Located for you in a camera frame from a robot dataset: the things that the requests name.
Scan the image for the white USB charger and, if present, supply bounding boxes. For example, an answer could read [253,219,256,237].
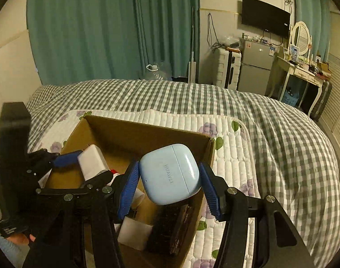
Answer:
[77,144,109,181]

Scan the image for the brown cardboard box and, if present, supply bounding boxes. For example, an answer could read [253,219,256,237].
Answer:
[43,114,217,268]

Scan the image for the light blue earbuds case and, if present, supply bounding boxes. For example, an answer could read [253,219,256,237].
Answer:
[139,143,201,206]

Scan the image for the white red tube bottle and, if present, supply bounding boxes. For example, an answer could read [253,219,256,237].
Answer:
[107,170,120,186]

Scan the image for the person's left hand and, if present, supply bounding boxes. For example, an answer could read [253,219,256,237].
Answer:
[0,233,36,245]

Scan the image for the white floral quilted mat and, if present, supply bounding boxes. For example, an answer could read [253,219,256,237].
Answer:
[34,109,260,267]

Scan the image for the black remote in box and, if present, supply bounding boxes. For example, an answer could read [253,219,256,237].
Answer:
[146,200,194,257]

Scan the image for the grey checkered bed cover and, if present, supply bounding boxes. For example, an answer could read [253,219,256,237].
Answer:
[26,79,340,267]

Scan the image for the clear water jug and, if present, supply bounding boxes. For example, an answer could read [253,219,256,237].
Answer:
[142,62,172,80]

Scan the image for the white suitcase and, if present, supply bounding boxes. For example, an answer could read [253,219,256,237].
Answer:
[212,48,241,91]

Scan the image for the green curtain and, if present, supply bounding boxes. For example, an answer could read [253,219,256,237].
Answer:
[295,0,331,62]
[26,0,200,86]

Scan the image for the grey mini fridge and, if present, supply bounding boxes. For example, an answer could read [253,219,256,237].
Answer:
[237,39,275,96]

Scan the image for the white dressing table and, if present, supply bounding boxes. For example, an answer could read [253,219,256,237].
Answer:
[267,54,325,117]

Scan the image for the oval white vanity mirror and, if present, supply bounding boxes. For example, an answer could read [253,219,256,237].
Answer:
[289,21,312,56]

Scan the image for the green right curtain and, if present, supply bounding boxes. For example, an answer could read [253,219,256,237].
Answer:
[295,0,331,62]

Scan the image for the black wall television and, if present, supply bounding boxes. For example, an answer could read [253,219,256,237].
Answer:
[241,0,291,39]

